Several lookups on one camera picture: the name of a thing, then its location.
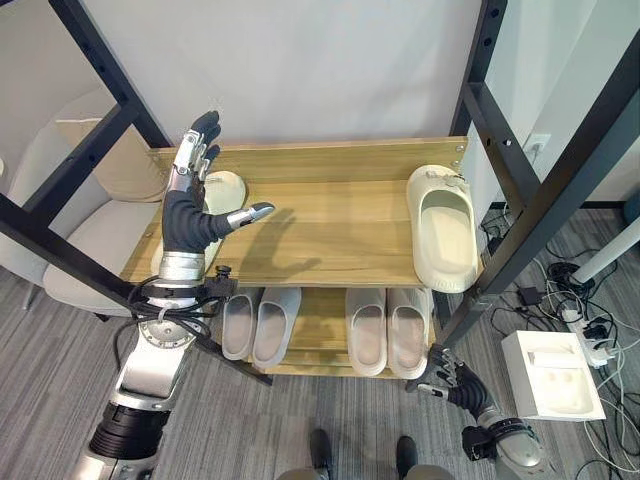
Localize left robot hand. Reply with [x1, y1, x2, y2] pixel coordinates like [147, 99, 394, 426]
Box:
[157, 110, 276, 282]

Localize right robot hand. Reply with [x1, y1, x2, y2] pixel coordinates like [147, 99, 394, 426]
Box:
[406, 344, 497, 417]

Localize wooden shoe rack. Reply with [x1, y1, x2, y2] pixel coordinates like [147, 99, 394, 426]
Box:
[119, 136, 485, 382]

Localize cream slipper plain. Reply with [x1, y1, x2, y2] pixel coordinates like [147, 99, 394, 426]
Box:
[149, 170, 248, 277]

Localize beige cushion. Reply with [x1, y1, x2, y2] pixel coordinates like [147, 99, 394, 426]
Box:
[53, 117, 169, 204]

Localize light grey slipper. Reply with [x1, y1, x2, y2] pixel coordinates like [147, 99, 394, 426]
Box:
[386, 288, 433, 379]
[344, 288, 389, 377]
[251, 287, 303, 372]
[220, 293, 262, 362]

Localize white box with foam insert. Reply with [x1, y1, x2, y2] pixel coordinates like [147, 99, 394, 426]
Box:
[500, 329, 609, 422]

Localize beige armchair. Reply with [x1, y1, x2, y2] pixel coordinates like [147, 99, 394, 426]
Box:
[0, 89, 171, 322]

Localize white power strip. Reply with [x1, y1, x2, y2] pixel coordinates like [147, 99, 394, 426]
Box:
[563, 308, 622, 370]

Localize cream slipper with charms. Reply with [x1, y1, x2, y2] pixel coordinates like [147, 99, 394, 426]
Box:
[405, 163, 484, 293]

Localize white table leg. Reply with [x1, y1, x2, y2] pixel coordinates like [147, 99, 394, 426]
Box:
[573, 213, 640, 284]

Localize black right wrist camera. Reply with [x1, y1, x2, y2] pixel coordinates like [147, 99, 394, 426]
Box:
[461, 424, 497, 462]

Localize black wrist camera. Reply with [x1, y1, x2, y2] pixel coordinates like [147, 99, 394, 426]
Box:
[201, 266, 237, 302]
[461, 424, 497, 462]

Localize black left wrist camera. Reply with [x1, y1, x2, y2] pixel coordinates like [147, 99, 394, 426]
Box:
[201, 266, 237, 302]

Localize black metal frame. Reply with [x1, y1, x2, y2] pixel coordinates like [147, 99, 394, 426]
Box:
[0, 0, 640, 387]

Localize white cable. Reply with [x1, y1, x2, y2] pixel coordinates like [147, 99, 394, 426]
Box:
[582, 344, 640, 474]

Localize black cable bundle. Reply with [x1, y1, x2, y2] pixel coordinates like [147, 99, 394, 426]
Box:
[480, 203, 517, 257]

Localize white wall socket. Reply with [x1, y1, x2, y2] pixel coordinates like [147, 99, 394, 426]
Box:
[521, 133, 552, 162]

